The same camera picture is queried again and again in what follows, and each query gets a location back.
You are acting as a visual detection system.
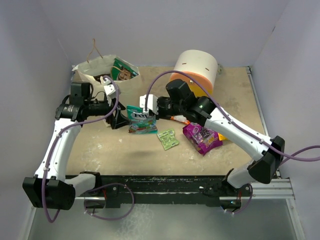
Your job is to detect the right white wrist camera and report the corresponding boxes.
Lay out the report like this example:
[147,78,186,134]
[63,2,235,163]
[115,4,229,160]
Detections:
[139,94,159,115]

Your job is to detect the purple candy bag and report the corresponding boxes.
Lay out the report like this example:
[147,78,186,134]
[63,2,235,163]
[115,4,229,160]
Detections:
[182,123,223,156]

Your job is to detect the teal Fox's candy bag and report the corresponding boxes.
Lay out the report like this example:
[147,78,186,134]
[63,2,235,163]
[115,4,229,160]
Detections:
[126,105,158,134]

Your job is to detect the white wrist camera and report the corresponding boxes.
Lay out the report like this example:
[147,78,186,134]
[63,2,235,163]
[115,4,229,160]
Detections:
[139,94,159,115]
[99,75,121,106]

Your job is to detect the purple cable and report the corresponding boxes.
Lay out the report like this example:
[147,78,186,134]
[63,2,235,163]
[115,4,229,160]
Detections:
[41,74,136,224]
[143,70,320,216]

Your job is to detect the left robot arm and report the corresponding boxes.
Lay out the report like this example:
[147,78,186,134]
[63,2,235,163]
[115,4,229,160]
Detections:
[22,79,125,210]

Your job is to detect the yellow small snack box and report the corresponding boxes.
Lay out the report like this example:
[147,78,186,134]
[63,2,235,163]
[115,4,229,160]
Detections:
[218,133,228,141]

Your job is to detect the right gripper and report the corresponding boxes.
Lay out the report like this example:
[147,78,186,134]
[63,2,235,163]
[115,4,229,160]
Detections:
[149,97,185,121]

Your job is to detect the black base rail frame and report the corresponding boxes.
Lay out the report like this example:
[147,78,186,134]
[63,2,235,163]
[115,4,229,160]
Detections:
[74,174,253,209]

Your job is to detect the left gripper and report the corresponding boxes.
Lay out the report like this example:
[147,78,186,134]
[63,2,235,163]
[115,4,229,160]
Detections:
[84,95,132,129]

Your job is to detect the white cylinder toy drawers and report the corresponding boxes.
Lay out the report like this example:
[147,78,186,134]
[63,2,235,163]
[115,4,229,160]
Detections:
[174,49,218,96]

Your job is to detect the white paper bag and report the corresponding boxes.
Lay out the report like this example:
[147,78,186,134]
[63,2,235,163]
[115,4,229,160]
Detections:
[71,38,143,127]

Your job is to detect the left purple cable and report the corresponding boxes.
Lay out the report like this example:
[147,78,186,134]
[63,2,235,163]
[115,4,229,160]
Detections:
[41,74,136,224]

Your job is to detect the green snack bag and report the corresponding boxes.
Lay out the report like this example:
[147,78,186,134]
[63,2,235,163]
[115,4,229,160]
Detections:
[110,58,138,81]

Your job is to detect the small light green packet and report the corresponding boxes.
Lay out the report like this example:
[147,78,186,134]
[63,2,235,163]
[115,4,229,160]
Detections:
[157,128,180,151]

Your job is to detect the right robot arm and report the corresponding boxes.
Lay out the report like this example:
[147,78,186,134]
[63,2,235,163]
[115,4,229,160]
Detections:
[139,79,285,196]

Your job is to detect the orange snack packet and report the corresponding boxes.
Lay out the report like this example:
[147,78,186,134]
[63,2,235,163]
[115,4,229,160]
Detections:
[170,115,191,125]

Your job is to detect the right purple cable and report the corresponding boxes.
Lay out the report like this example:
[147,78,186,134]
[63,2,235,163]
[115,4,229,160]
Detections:
[143,70,320,216]

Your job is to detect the brown Kettle chips bag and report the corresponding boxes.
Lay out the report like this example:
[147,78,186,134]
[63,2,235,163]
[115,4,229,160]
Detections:
[93,73,110,83]

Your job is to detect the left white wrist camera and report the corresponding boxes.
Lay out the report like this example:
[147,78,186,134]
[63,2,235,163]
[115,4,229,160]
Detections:
[99,75,121,106]

